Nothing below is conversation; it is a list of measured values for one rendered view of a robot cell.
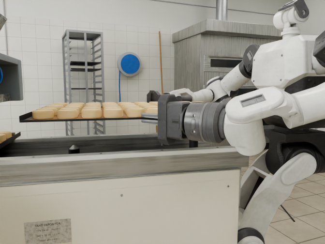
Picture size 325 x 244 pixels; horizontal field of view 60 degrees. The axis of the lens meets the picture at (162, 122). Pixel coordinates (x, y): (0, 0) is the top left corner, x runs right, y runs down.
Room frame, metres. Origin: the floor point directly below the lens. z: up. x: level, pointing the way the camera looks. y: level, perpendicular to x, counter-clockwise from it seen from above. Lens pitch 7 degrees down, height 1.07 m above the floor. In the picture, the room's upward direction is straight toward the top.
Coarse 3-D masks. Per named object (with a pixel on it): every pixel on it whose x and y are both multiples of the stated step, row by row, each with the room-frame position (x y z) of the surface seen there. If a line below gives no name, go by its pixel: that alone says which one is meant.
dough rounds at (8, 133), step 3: (0, 132) 0.94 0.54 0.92; (3, 132) 0.94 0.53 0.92; (6, 132) 0.94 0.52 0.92; (9, 132) 0.94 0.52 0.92; (0, 135) 0.88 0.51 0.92; (3, 135) 0.88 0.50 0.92; (6, 135) 0.93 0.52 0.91; (9, 135) 0.94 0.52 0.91; (0, 138) 0.87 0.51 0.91; (3, 138) 0.88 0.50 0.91; (6, 138) 0.93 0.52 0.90; (0, 141) 0.87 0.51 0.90
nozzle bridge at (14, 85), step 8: (0, 56) 0.90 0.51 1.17; (8, 56) 0.98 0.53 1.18; (0, 64) 1.09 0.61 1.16; (8, 64) 1.09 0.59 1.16; (16, 64) 1.09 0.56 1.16; (8, 72) 1.09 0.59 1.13; (16, 72) 1.10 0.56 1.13; (8, 80) 1.09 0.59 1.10; (16, 80) 1.10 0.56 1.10; (0, 88) 1.08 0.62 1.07; (8, 88) 1.09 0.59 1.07; (16, 88) 1.10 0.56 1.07; (0, 96) 0.98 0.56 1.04; (8, 96) 1.07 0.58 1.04; (16, 96) 1.10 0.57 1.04
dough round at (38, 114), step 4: (32, 112) 0.67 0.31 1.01; (36, 112) 0.67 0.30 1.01; (40, 112) 0.67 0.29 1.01; (44, 112) 0.67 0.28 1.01; (48, 112) 0.67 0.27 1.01; (52, 112) 0.69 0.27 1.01; (32, 116) 0.67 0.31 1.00; (36, 116) 0.67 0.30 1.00; (40, 116) 0.67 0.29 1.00; (44, 116) 0.67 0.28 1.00; (48, 116) 0.67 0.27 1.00; (52, 116) 0.68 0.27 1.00
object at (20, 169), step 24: (0, 168) 0.66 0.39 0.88; (24, 168) 0.67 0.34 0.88; (48, 168) 0.68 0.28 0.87; (72, 168) 0.69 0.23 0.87; (96, 168) 0.71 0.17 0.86; (120, 168) 0.72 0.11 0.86; (144, 168) 0.74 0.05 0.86; (168, 168) 0.75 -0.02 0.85; (192, 168) 0.77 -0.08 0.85; (216, 168) 0.79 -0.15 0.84
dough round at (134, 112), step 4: (128, 108) 0.74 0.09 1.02; (132, 108) 0.74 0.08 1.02; (136, 108) 0.74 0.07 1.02; (140, 108) 0.74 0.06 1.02; (144, 108) 0.74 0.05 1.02; (128, 112) 0.72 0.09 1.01; (132, 112) 0.72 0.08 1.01; (136, 112) 0.72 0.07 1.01; (140, 112) 0.72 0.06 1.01; (144, 112) 0.73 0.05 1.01; (128, 116) 0.73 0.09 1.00; (132, 116) 0.72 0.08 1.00; (136, 116) 0.72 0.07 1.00; (140, 116) 0.72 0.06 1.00
